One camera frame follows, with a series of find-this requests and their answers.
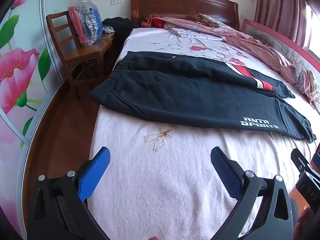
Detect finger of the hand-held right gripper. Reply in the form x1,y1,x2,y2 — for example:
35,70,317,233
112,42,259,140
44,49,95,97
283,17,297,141
291,148,313,177

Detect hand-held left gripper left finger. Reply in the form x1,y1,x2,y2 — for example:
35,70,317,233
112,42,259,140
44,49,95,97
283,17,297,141
27,146,111,240

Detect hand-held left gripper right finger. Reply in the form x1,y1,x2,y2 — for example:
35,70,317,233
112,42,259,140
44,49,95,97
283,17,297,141
210,147,293,240

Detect black pants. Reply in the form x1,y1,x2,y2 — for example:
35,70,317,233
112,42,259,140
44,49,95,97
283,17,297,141
90,51,317,143

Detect person's right hand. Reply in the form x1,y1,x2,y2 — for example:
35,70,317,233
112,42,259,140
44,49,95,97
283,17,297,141
295,209,316,233

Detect bed with floral sheet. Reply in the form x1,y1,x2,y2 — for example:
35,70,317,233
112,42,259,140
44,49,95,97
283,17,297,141
89,26,320,240

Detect wooden chair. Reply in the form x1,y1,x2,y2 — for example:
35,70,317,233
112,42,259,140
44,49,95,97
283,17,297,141
46,11,114,102

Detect red patterned quilt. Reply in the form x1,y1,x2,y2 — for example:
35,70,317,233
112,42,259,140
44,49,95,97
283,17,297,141
162,14,320,106

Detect floral wardrobe door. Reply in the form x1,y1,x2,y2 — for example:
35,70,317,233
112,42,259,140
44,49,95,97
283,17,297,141
0,0,83,207

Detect large window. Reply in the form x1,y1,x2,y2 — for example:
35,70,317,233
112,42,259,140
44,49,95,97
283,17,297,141
306,4,320,57

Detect light floral pillow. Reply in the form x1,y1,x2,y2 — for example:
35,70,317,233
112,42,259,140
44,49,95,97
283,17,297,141
169,24,223,41

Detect dark clothes pile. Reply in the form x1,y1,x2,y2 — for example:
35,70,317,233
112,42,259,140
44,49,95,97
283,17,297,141
102,17,141,48

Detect plastic bag of clothes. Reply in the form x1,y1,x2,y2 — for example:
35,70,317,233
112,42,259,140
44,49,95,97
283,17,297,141
67,0,103,47

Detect mauve curtain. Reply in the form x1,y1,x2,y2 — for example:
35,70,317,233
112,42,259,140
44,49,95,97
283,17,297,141
254,0,311,48

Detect red tasselled cloth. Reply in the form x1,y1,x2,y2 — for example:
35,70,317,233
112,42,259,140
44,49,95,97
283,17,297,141
141,14,166,28

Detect wooden headboard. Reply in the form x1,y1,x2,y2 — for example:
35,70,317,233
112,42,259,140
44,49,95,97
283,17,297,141
131,0,239,29

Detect pink bed guard rail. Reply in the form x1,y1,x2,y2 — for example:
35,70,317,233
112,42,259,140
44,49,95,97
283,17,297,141
240,18,320,81

